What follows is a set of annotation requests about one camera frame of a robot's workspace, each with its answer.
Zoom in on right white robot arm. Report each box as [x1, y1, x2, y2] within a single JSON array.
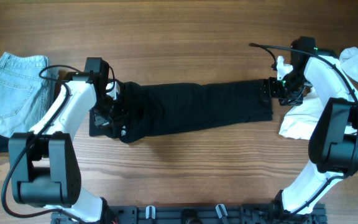
[[262, 37, 358, 220]]

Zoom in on black t-shirt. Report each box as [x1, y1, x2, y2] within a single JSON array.
[[88, 79, 273, 144]]

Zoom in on white crumpled shirt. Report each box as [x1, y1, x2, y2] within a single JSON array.
[[279, 47, 358, 140]]

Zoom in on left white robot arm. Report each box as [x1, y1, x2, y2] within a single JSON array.
[[1, 57, 119, 223]]

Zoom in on light blue denim jeans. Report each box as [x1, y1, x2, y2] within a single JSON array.
[[0, 52, 55, 138]]

